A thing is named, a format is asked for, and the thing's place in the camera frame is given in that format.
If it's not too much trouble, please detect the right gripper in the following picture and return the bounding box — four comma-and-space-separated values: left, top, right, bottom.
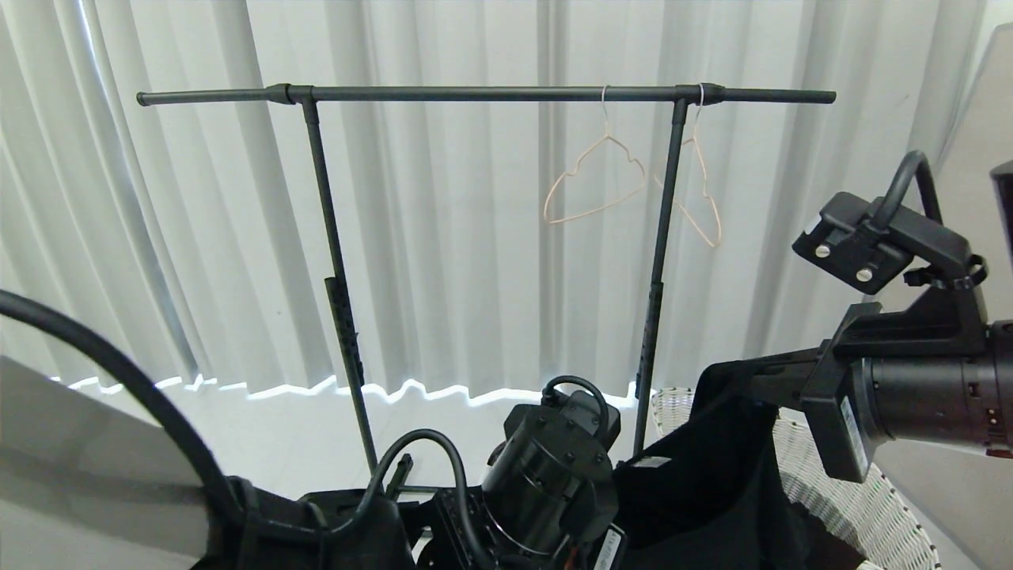
799, 303, 1013, 484

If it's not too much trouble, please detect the black t-shirt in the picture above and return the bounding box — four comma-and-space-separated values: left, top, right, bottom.
613, 360, 867, 570

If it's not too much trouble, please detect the pink clothes hanger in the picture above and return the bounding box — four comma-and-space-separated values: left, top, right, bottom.
543, 84, 647, 226
652, 82, 723, 249

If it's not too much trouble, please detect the white laundry basket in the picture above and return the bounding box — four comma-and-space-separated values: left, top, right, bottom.
651, 386, 947, 570

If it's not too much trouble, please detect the black clothes rack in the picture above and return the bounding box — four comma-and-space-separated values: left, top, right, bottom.
136, 82, 837, 507

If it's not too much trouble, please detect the white curtain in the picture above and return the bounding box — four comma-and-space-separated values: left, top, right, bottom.
0, 0, 990, 409

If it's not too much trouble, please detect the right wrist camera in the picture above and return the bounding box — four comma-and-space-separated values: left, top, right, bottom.
791, 190, 992, 357

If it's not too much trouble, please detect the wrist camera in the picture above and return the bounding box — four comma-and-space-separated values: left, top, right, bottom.
504, 388, 624, 456
791, 190, 992, 357

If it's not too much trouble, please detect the black cable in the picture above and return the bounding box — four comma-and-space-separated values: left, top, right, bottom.
871, 149, 944, 232
348, 427, 495, 570
0, 289, 246, 523
542, 375, 615, 432

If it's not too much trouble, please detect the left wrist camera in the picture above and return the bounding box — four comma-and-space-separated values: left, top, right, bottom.
504, 388, 624, 456

